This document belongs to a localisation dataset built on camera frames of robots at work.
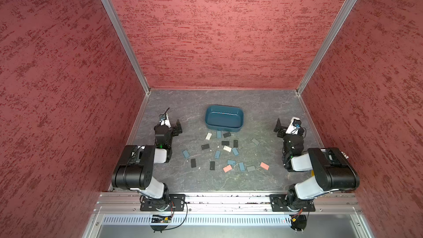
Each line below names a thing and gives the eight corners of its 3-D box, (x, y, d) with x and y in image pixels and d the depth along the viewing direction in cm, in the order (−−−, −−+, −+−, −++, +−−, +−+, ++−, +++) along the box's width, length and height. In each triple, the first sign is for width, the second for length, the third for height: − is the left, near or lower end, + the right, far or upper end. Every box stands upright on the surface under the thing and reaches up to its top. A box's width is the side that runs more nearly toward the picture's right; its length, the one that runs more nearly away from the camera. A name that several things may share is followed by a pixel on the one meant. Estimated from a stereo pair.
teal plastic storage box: (204, 132, 101) (204, 128, 96) (206, 107, 113) (205, 102, 109) (243, 132, 101) (245, 128, 97) (240, 108, 114) (241, 102, 109)
